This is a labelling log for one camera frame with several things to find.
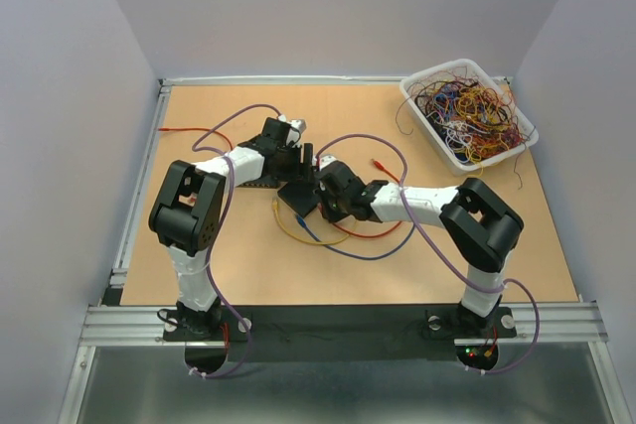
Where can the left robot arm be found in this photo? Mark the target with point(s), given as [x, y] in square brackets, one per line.
[188, 211]

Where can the small black network switch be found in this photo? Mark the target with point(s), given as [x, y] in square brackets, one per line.
[300, 196]

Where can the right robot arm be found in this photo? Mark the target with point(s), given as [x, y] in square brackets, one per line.
[482, 226]

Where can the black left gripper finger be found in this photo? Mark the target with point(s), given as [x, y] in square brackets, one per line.
[307, 167]
[290, 175]

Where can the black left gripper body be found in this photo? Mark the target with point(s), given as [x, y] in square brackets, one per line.
[305, 161]

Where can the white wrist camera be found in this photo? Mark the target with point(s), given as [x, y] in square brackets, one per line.
[296, 124]
[322, 162]

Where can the aluminium frame rail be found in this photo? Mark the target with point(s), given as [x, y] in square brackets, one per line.
[125, 371]

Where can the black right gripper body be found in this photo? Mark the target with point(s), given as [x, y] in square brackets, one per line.
[323, 191]

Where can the long black network switch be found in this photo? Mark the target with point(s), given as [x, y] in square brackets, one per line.
[263, 182]

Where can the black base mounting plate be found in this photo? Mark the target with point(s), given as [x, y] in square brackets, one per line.
[314, 333]

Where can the white plastic wire bin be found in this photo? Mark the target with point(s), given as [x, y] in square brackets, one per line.
[469, 118]

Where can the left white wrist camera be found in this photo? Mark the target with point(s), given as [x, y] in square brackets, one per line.
[296, 124]

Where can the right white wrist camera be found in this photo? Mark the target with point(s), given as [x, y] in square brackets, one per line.
[322, 162]

